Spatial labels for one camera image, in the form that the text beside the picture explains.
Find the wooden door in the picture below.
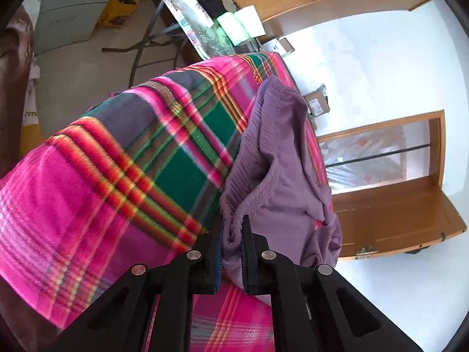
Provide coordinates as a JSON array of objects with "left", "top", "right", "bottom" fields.
[{"left": 332, "top": 181, "right": 458, "bottom": 261}]

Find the folding table with patterned cover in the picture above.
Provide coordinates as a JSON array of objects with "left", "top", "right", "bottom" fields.
[{"left": 102, "top": 0, "right": 268, "bottom": 85}]

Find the green and white packet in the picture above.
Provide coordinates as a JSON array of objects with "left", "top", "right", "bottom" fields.
[{"left": 216, "top": 13, "right": 252, "bottom": 45}]

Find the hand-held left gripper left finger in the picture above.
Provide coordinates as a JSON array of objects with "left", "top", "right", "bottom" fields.
[{"left": 46, "top": 226, "right": 222, "bottom": 352}]

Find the cardboard box with white label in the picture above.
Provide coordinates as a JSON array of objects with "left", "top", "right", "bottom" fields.
[{"left": 262, "top": 37, "right": 295, "bottom": 56}]

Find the open cardboard box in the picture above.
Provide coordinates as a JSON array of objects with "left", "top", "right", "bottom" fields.
[{"left": 303, "top": 84, "right": 330, "bottom": 118}]

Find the pink plaid blanket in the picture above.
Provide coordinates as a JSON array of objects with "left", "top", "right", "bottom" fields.
[{"left": 0, "top": 52, "right": 332, "bottom": 352}]

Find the purple knit sweater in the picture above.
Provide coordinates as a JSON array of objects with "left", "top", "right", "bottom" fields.
[{"left": 219, "top": 76, "right": 343, "bottom": 290}]

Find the black rod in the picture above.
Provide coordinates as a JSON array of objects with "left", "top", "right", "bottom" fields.
[{"left": 322, "top": 143, "right": 431, "bottom": 165}]

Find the grey cabinet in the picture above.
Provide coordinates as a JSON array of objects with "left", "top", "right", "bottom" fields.
[{"left": 35, "top": 0, "right": 127, "bottom": 54}]

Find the white flat packet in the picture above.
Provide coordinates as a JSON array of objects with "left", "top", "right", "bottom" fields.
[{"left": 179, "top": 0, "right": 215, "bottom": 28}]

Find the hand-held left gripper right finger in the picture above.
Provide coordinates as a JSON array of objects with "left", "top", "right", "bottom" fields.
[{"left": 240, "top": 214, "right": 426, "bottom": 352}]

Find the wooden door frame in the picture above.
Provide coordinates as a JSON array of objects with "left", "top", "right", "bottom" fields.
[{"left": 317, "top": 109, "right": 447, "bottom": 195}]

